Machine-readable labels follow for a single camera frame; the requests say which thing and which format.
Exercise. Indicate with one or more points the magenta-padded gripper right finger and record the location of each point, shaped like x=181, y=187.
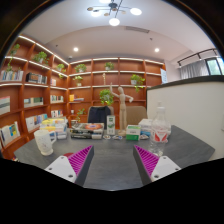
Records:
x=163, y=168

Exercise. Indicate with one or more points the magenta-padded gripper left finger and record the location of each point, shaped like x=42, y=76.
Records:
x=60, y=168

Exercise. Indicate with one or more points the clear plastic water bottle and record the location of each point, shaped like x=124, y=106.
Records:
x=160, y=135

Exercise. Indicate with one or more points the flat round red coaster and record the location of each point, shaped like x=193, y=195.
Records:
x=67, y=154

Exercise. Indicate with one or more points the white printed mug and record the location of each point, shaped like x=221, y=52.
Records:
x=43, y=141

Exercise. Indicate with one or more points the small round badge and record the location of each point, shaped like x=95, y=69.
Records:
x=117, y=137
x=107, y=136
x=144, y=136

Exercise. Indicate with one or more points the colourful stack of books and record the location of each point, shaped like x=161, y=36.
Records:
x=55, y=128

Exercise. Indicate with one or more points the white stack of books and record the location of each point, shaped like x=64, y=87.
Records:
x=145, y=126

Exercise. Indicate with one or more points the dark stack of books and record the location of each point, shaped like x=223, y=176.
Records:
x=86, y=130

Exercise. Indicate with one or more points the small green white box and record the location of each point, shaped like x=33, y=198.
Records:
x=133, y=132

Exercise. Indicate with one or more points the tan chair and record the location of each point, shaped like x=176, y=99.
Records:
x=136, y=115

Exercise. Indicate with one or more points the white counter with dark top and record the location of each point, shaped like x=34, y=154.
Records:
x=190, y=113

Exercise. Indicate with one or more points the chair with dark jacket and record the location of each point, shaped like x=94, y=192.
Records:
x=98, y=116

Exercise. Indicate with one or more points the tall green white carton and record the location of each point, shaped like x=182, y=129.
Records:
x=111, y=125

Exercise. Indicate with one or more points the wooden artist mannequin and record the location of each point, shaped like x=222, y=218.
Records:
x=122, y=110

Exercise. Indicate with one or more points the wooden shelf unit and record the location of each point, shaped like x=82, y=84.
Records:
x=96, y=80

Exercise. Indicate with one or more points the grey curtain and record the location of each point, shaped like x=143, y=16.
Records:
x=195, y=69

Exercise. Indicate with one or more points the window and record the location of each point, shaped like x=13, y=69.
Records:
x=214, y=66

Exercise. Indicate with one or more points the recessed ceiling light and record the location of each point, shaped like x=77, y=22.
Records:
x=76, y=49
x=156, y=50

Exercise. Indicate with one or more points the ceiling air vent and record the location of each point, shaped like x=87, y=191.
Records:
x=137, y=29

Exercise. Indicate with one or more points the ceiling lamp with round bulbs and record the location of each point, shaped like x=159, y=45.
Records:
x=114, y=10

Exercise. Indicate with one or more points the black curtain rail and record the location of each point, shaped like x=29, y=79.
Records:
x=196, y=53

